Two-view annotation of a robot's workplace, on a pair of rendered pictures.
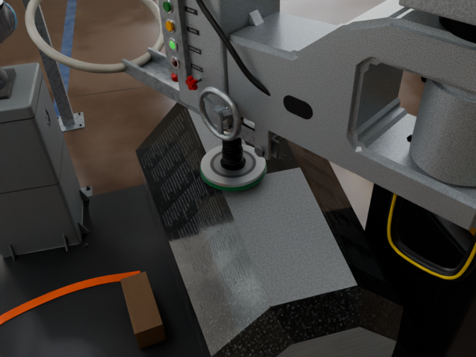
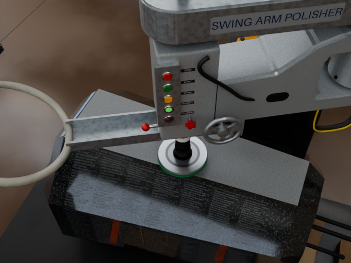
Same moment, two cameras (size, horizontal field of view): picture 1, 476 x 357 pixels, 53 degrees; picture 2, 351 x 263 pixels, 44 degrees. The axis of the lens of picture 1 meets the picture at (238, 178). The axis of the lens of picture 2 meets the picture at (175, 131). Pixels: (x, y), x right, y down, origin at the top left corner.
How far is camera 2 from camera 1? 1.23 m
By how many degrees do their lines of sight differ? 38
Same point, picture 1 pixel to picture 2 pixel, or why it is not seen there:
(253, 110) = (238, 114)
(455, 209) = not seen: outside the picture
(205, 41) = (199, 94)
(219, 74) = (211, 107)
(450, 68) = not seen: outside the picture
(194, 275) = (219, 232)
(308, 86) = (287, 83)
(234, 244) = (236, 195)
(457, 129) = not seen: outside the picture
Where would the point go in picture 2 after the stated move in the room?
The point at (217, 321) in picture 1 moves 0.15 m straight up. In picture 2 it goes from (266, 240) to (271, 224)
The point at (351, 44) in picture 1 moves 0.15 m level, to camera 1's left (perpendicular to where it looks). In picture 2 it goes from (322, 53) to (302, 80)
